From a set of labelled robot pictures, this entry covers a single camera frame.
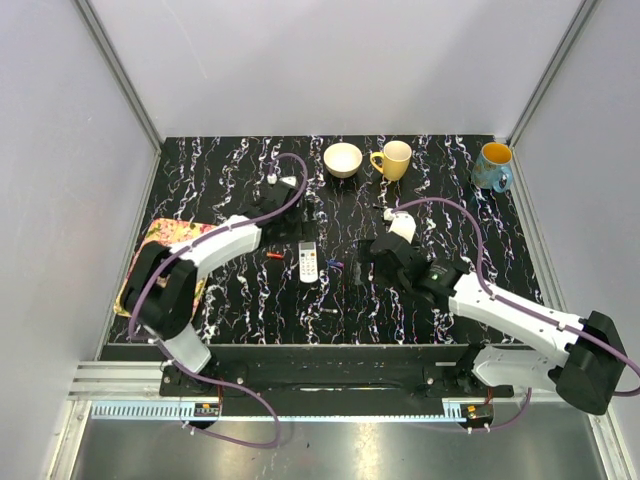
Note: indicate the blue floral mug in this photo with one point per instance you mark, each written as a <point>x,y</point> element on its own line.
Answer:
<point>492,168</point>

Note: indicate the white remote control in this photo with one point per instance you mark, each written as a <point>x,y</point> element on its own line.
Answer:
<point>308,268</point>

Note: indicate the yellow mug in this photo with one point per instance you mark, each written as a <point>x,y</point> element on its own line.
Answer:
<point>393,160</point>

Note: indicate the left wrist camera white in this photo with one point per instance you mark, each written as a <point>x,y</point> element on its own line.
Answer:
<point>287,182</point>

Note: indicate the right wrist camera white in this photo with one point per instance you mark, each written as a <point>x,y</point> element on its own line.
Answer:
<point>401,226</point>

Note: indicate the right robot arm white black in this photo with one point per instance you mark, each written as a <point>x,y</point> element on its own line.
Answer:
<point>578,358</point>

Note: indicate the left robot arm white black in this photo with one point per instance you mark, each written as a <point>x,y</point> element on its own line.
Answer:
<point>160,290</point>

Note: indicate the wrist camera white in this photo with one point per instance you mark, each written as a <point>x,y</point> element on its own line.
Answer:
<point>287,182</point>
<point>401,226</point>

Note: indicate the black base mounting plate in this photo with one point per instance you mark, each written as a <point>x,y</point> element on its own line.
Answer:
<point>426,381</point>

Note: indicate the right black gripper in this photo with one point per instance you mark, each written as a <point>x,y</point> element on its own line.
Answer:
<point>368,257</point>

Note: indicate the cream ceramic bowl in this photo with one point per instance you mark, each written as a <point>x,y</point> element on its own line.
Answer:
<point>342,160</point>

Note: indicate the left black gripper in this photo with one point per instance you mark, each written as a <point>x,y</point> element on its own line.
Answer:
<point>304,220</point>

